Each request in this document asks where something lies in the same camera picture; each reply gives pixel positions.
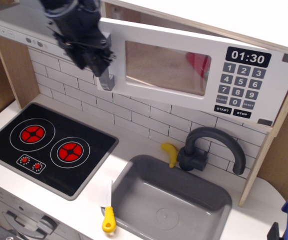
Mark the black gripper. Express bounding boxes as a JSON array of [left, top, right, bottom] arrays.
[[45, 4, 116, 77]]

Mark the grey microwave door handle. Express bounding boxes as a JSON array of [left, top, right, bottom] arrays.
[[98, 68, 115, 91]]

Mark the white toy microwave door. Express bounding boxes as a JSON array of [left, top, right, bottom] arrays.
[[99, 18, 288, 127]]

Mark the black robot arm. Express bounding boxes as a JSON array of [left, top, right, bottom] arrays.
[[40, 0, 113, 77]]

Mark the grey range hood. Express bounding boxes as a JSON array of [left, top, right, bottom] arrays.
[[0, 0, 73, 62]]

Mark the black toy stovetop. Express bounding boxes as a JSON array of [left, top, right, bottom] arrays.
[[0, 103, 118, 201]]

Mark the red toy pepper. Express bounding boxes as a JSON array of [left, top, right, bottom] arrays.
[[185, 52, 212, 80]]

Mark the yellow toy banana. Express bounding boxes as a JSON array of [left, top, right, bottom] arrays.
[[161, 143, 178, 168]]

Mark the wooden toy kitchen cabinet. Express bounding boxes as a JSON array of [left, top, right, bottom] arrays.
[[0, 0, 288, 199]]

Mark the dark grey toy faucet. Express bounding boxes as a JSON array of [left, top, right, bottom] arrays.
[[177, 127, 246, 175]]

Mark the grey toy sink basin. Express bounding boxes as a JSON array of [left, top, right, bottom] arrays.
[[112, 155, 232, 240]]

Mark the grey toy oven front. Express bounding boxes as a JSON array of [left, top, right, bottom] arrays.
[[0, 186, 89, 240]]

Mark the black clamp piece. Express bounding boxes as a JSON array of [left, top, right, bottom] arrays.
[[267, 222, 281, 240]]

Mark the yellow handled toy knife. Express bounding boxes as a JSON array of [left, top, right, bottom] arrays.
[[98, 178, 116, 234]]

